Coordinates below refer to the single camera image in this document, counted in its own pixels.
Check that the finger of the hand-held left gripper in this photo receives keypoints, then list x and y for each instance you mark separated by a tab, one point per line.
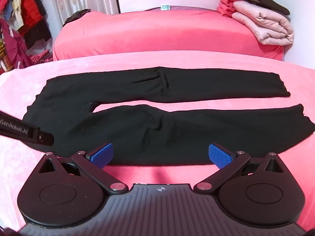
45	139

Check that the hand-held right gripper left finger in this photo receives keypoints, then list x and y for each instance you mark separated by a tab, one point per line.
102	153

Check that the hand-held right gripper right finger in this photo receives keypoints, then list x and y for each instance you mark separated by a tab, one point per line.
218	154

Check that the black pants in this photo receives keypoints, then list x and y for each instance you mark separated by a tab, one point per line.
157	118

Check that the light pink fleece blanket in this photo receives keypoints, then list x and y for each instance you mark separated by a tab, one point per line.
196	59

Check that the hanging clothes on rack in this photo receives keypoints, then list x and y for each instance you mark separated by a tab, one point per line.
22	27

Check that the dark cloth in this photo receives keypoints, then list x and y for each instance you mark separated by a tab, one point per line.
77	14

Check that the folded pale pink quilt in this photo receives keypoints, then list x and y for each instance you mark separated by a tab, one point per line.
265	23

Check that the small digital clock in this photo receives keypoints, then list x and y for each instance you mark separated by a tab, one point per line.
165	7

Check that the dark brown pillow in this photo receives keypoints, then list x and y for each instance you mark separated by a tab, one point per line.
264	2

